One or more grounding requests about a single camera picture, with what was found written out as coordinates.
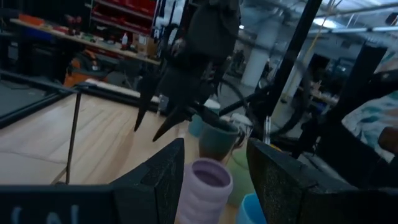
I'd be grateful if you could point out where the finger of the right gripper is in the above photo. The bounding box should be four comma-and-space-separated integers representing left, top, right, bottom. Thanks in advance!
133, 72, 163, 133
152, 105, 193, 142

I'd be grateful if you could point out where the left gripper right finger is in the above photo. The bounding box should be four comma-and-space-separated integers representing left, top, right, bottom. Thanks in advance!
247, 138, 398, 224

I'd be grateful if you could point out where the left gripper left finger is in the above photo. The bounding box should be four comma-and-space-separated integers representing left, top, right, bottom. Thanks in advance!
0, 138, 185, 224

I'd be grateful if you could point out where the teal white-handled mug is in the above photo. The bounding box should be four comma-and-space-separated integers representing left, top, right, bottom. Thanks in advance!
188, 98, 221, 138

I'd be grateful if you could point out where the light blue mug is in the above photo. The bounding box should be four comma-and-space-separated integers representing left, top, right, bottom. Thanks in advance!
235, 192, 259, 224

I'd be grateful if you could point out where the green striped white-handled mug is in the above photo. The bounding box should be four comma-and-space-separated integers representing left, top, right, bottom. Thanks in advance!
226, 148, 256, 208

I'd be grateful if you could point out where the dark grey mug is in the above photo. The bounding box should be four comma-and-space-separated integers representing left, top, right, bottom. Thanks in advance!
198, 119, 246, 162

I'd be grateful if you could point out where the lilac ribbed mug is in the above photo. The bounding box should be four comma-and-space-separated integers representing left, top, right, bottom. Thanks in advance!
175, 157, 234, 224

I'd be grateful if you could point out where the blue white floral mug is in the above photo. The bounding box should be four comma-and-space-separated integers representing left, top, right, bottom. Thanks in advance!
229, 112, 253, 138

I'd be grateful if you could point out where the orange shop vacuum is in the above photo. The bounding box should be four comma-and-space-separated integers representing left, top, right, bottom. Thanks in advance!
63, 49, 108, 88

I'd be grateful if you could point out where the white pillar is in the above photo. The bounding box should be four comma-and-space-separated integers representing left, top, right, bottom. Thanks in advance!
241, 18, 280, 88

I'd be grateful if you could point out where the cluttered wooden workbench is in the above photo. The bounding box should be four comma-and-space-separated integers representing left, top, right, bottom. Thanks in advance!
9, 17, 161, 66

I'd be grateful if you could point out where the red storage bin rack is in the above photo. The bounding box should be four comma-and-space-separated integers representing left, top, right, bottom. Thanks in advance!
90, 0, 157, 35

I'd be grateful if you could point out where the person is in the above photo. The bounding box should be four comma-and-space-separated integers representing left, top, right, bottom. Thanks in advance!
341, 51, 398, 164

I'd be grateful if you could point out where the black aluminium table frame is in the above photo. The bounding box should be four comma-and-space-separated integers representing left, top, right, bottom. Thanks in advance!
0, 0, 388, 162

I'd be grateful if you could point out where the yellow hanging cord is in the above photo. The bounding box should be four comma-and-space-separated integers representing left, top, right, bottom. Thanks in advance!
306, 0, 336, 63

